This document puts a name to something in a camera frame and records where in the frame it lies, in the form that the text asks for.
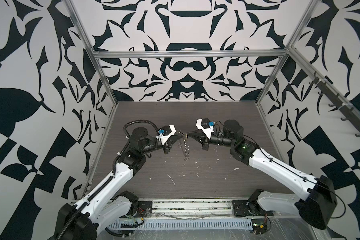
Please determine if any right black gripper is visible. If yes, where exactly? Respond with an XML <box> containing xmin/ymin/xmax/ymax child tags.
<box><xmin>189</xmin><ymin>128</ymin><xmax>238</xmax><ymax>151</ymax></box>

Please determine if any metal disc with key rings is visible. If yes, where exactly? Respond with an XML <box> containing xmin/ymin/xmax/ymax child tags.
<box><xmin>180</xmin><ymin>133</ymin><xmax>190</xmax><ymax>161</ymax></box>

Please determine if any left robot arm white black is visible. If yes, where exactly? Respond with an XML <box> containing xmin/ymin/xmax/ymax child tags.
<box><xmin>51</xmin><ymin>125</ymin><xmax>184</xmax><ymax>240</ymax></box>

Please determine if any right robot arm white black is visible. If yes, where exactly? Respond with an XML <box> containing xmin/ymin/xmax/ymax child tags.
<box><xmin>187</xmin><ymin>119</ymin><xmax>338</xmax><ymax>230</ymax></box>

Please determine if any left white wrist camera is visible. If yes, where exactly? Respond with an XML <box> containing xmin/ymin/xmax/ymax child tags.
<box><xmin>157</xmin><ymin>125</ymin><xmax>176</xmax><ymax>145</ymax></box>

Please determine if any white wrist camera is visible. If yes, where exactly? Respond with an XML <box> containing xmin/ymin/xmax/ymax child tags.
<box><xmin>157</xmin><ymin>125</ymin><xmax>176</xmax><ymax>145</ymax></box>
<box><xmin>196</xmin><ymin>118</ymin><xmax>215</xmax><ymax>140</ymax></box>

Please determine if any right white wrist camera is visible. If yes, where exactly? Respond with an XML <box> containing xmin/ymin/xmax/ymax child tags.
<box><xmin>196</xmin><ymin>118</ymin><xmax>215</xmax><ymax>140</ymax></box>

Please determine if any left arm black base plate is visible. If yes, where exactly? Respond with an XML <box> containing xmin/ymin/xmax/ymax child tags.
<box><xmin>124</xmin><ymin>201</ymin><xmax>153</xmax><ymax>218</ymax></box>

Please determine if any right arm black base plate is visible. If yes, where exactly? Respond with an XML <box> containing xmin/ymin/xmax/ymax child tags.
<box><xmin>232</xmin><ymin>200</ymin><xmax>274</xmax><ymax>218</ymax></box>

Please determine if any white slotted cable duct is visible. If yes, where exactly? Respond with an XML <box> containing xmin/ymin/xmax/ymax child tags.
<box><xmin>108</xmin><ymin>219</ymin><xmax>253</xmax><ymax>231</ymax></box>

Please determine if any small circuit board with wires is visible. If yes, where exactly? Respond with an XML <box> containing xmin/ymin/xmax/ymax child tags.
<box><xmin>251</xmin><ymin>218</ymin><xmax>272</xmax><ymax>235</ymax></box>

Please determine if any black corrugated cable conduit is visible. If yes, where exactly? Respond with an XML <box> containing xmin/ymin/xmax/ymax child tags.
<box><xmin>55</xmin><ymin>119</ymin><xmax>159</xmax><ymax>240</ymax></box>

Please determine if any black wall hook rack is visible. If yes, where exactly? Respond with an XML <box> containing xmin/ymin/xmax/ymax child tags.
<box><xmin>310</xmin><ymin>71</ymin><xmax>360</xmax><ymax>138</ymax></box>

